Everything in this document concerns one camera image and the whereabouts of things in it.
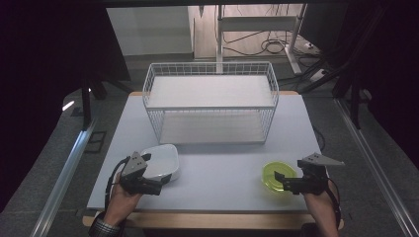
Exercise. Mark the white metal desk frame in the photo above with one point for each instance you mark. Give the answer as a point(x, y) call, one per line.
point(257, 23)

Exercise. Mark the black stand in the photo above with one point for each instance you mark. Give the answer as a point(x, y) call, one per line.
point(86, 105)

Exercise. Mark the white square bowl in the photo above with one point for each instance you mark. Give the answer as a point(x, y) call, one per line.
point(164, 161)

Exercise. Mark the black floor vent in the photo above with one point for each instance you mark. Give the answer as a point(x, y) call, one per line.
point(95, 141)

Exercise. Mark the white panel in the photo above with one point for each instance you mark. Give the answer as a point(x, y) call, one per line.
point(150, 31)

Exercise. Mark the person's left hand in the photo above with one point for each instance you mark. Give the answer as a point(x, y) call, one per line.
point(120, 204)

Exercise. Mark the green translucent bowl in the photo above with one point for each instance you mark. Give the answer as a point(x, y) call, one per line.
point(270, 171)

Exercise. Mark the wooden table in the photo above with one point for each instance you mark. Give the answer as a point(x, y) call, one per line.
point(214, 220)

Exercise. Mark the white power strip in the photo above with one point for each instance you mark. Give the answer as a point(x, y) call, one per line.
point(318, 75)

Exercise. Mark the aluminium rail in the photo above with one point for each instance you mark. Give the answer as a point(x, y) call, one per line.
point(62, 177)
point(375, 164)

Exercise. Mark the person's right hand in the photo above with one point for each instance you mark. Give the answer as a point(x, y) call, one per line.
point(321, 202)

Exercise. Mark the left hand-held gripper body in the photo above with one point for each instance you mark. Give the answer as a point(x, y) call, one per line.
point(133, 169)

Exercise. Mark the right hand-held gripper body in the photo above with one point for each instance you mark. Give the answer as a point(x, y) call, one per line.
point(311, 181)

